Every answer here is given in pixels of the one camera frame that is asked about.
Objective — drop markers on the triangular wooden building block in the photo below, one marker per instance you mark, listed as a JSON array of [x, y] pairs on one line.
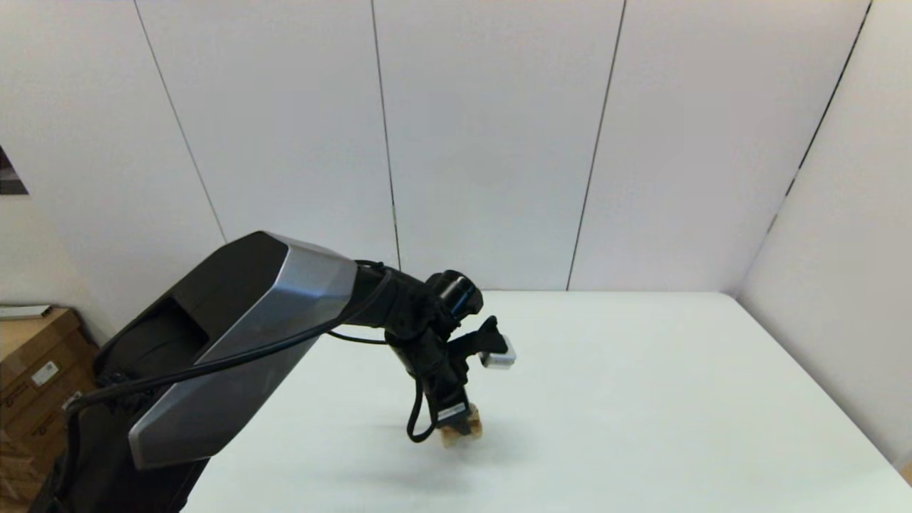
[[472, 413]]

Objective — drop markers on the brown cardboard box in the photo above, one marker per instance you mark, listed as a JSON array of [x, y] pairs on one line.
[[18, 477], [32, 342], [32, 413]]

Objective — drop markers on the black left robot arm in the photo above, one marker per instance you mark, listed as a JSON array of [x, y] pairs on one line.
[[235, 342]]

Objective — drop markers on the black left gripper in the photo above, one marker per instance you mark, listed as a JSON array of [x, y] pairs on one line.
[[434, 370]]

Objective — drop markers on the arched wooden building block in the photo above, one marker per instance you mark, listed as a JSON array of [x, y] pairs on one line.
[[450, 440]]

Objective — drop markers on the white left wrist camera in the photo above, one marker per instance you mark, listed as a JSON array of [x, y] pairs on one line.
[[499, 356]]

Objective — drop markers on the flat white board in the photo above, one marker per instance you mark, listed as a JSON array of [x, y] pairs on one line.
[[25, 311]]

